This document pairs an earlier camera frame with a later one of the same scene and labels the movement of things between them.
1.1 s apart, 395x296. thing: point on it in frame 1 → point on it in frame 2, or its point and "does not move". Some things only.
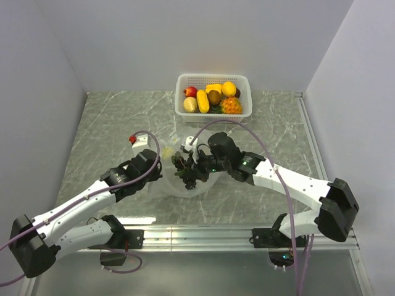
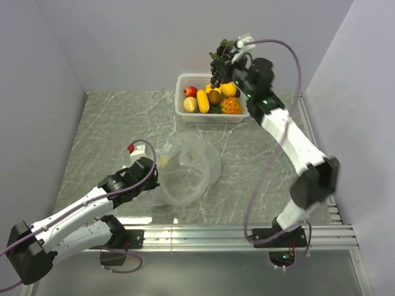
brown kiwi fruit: (214, 97) does not move
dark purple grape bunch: (187, 171) → (222, 60)
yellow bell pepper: (212, 87) does not move
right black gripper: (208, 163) → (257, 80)
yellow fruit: (202, 101) does not move
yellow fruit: (228, 89) does not move
